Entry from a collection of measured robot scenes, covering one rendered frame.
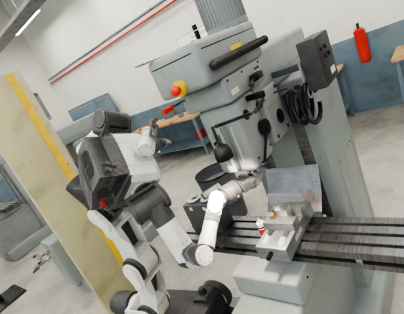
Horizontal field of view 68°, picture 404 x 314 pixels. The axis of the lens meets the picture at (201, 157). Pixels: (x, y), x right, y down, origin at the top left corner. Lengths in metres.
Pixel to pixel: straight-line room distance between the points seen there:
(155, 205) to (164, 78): 0.48
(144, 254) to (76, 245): 1.22
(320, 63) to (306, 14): 4.18
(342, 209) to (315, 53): 0.90
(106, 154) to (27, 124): 1.52
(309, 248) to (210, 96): 0.78
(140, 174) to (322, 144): 0.95
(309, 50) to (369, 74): 4.17
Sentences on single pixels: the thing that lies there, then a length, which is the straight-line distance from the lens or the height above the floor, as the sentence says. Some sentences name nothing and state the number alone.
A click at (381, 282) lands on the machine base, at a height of 0.20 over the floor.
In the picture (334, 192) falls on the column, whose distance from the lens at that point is 1.82.
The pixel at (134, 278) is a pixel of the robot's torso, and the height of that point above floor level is 0.99.
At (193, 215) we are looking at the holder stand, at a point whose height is 1.04.
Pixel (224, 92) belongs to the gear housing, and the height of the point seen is 1.68.
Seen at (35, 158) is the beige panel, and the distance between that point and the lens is 2.65.
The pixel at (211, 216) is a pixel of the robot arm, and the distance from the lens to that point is 1.28.
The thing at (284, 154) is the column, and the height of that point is 1.16.
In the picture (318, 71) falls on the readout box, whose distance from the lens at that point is 1.37.
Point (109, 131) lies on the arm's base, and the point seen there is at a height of 1.71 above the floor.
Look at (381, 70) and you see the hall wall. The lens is 5.47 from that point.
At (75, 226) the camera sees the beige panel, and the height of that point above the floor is 1.02.
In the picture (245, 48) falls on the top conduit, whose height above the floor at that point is 1.79.
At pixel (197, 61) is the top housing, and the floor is 1.82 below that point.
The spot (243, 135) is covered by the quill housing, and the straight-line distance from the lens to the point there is 1.25.
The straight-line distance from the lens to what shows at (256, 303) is 1.59.
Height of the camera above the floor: 1.83
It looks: 17 degrees down
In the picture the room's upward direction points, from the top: 24 degrees counter-clockwise
